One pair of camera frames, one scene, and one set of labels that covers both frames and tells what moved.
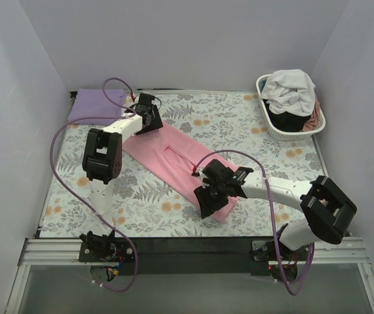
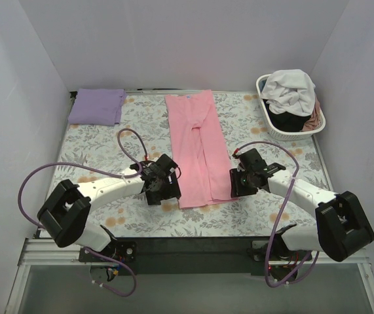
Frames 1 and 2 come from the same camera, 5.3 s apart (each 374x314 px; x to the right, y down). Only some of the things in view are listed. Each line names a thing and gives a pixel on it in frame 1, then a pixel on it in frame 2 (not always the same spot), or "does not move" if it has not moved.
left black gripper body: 152,121 → 175,184
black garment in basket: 287,122 does not move
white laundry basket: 283,135 does not move
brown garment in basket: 314,120 does not move
